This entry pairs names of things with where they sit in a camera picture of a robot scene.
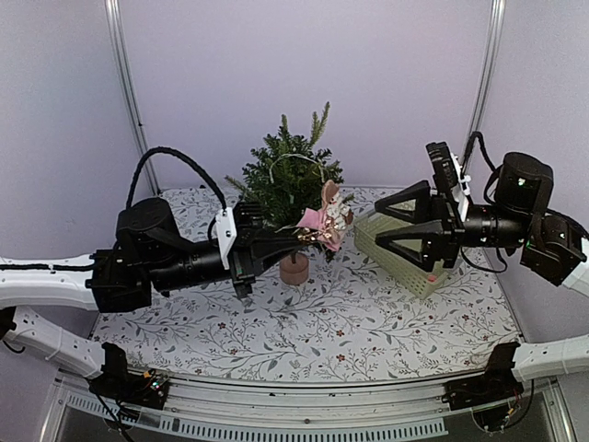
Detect pale green perforated basket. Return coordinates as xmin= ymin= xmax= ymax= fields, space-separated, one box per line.
xmin=353 ymin=211 xmax=464 ymax=299

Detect right aluminium frame post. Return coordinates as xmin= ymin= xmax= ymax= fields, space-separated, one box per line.
xmin=460 ymin=0 xmax=507 ymax=159

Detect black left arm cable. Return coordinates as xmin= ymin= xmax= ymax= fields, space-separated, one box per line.
xmin=126 ymin=145 xmax=229 ymax=213

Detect clear wire fairy lights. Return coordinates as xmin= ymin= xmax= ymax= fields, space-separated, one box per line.
xmin=268 ymin=153 xmax=327 ymax=184

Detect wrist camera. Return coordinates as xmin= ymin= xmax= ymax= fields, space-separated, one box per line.
xmin=425 ymin=141 xmax=473 ymax=217
xmin=214 ymin=201 xmax=264 ymax=270

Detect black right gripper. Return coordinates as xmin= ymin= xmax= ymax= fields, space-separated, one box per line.
xmin=375 ymin=180 xmax=529 ymax=272

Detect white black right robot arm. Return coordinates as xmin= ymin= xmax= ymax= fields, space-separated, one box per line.
xmin=375 ymin=146 xmax=588 ymax=295

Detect small green christmas tree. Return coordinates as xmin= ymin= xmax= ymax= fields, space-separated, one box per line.
xmin=225 ymin=103 xmax=352 ymax=260

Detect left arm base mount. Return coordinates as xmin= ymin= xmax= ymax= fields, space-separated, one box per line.
xmin=88 ymin=366 xmax=169 ymax=410

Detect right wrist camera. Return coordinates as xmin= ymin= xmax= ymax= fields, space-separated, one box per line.
xmin=425 ymin=141 xmax=473 ymax=217

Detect aluminium front rail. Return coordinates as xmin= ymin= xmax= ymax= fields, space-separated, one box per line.
xmin=40 ymin=372 xmax=581 ymax=441

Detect left aluminium frame post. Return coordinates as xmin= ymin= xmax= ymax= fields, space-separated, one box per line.
xmin=104 ymin=0 xmax=162 ymax=197

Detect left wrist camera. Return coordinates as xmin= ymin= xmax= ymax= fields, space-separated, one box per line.
xmin=214 ymin=201 xmax=264 ymax=270

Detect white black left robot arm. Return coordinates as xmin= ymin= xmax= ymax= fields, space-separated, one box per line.
xmin=1 ymin=197 xmax=309 ymax=400

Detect aluminium frame post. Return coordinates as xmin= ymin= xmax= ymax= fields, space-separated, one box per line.
xmin=104 ymin=0 xmax=162 ymax=197
xmin=460 ymin=0 xmax=507 ymax=159

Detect gold bell sprig ornament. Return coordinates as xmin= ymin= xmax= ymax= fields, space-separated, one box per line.
xmin=296 ymin=225 xmax=332 ymax=243

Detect pink bow ornaments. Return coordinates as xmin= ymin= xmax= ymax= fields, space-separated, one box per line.
xmin=296 ymin=180 xmax=353 ymax=252

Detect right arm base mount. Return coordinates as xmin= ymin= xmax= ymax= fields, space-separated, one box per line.
xmin=441 ymin=371 xmax=536 ymax=435

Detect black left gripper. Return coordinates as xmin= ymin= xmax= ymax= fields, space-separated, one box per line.
xmin=147 ymin=227 xmax=304 ymax=298

